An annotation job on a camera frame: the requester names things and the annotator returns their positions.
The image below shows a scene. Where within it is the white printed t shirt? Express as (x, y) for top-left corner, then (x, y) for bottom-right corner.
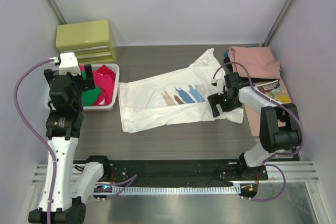
(118, 47), (244, 133)

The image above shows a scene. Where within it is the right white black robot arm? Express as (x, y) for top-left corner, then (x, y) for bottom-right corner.
(207, 72), (302, 180)

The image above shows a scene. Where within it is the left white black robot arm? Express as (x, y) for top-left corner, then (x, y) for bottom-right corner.
(28, 65), (111, 223)

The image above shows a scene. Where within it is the red t shirt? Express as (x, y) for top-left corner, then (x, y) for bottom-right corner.
(93, 65), (116, 106)

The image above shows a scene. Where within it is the green t shirt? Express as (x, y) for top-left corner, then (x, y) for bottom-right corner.
(82, 71), (104, 106)

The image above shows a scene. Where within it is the yellow-green drawer box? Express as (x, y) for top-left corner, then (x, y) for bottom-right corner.
(56, 19), (117, 65)

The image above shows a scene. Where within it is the brown cardboard sheet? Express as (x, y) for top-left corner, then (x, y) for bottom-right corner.
(244, 78), (293, 137)

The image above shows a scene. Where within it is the black folded t shirt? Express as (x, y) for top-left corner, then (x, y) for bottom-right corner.
(223, 52), (279, 84)

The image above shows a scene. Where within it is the white plastic basket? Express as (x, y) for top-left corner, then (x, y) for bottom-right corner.
(43, 63), (120, 112)

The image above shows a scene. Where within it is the yellow picture book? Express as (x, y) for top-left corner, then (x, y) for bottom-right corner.
(256, 79), (291, 104)

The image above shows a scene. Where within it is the pink folded t shirt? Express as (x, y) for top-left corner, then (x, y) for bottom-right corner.
(228, 46), (281, 79)

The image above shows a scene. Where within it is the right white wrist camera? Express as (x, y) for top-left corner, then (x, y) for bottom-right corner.
(211, 78), (225, 95)

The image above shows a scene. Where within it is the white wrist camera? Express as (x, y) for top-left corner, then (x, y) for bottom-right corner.
(211, 78), (225, 95)
(49, 52), (81, 76)

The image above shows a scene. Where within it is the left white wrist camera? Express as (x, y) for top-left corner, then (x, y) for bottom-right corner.
(49, 52), (81, 76)

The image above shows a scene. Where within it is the white slotted cable duct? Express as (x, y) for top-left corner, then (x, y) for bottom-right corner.
(91, 185), (242, 196)

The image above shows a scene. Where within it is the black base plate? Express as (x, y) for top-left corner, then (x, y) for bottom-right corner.
(73, 158), (271, 186)

